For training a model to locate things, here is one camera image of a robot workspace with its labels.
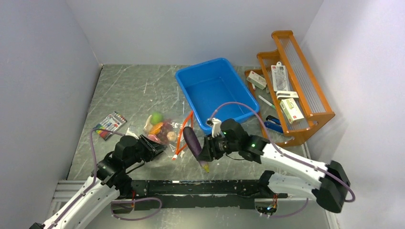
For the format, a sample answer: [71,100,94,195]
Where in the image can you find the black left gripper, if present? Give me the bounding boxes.
[124,133,167,167]

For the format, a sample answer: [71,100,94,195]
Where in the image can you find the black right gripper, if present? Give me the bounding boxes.
[197,132,240,162]

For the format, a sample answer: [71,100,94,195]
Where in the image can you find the purple fake eggplant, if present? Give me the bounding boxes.
[182,126,210,173]

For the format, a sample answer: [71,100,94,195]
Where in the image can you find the clear zip bag red seal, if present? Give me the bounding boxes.
[143,111,194,160]

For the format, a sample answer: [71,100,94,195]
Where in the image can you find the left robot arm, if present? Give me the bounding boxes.
[31,135,166,229]

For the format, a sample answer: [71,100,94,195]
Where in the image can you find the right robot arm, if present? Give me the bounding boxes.
[198,118,355,213]

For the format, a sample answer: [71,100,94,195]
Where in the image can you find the pink fake peach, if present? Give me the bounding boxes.
[148,135,161,144]

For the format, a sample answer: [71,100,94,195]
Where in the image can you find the orange fake carrot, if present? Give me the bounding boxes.
[149,122,164,135]

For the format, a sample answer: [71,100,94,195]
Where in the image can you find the red fake grapes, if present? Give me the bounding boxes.
[156,119,174,145]

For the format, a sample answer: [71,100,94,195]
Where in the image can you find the marker pen pack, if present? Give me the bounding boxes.
[94,111,127,141]

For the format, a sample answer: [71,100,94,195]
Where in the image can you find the blue plastic bin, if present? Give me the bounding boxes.
[175,58,260,135]

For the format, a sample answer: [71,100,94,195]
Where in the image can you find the blue stapler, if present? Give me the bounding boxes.
[264,115,284,134]

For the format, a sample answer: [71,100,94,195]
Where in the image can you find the white green pen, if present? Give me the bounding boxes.
[258,95,276,109]

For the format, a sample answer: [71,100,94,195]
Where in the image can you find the white green small box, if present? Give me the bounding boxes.
[246,71,267,90]

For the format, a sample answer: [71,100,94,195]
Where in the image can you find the white flat box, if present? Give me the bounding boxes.
[276,91,299,100]

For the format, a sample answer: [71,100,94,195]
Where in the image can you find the white red large box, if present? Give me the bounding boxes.
[280,98,304,124]

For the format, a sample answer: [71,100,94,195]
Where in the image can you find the orange wooden rack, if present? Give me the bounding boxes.
[245,30,335,147]

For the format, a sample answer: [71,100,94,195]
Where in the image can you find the clear blister pack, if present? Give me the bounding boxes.
[270,62,290,92]

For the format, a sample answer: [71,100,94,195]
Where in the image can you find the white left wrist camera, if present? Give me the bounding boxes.
[125,125,139,139]

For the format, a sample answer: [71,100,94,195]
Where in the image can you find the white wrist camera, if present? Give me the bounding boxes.
[206,118,222,137]
[125,125,139,139]

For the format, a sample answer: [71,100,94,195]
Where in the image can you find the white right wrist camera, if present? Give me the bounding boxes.
[206,118,222,137]

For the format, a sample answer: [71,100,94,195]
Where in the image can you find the black aluminium base frame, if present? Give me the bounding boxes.
[52,178,331,211]

